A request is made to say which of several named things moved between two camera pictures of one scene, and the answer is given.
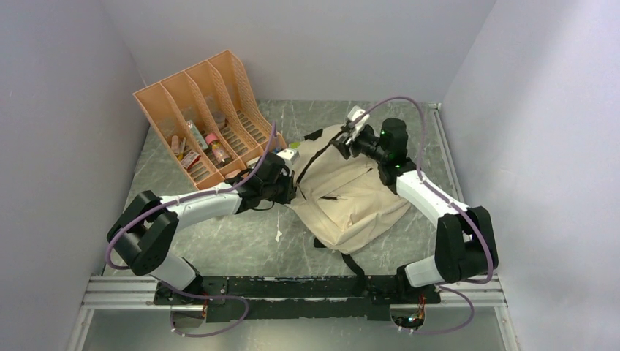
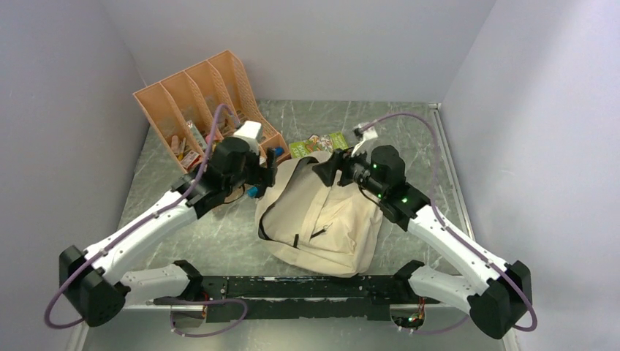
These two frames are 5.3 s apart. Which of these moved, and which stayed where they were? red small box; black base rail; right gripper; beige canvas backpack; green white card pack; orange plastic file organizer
Moved: right gripper; beige canvas backpack
Stayed: red small box; orange plastic file organizer; green white card pack; black base rail
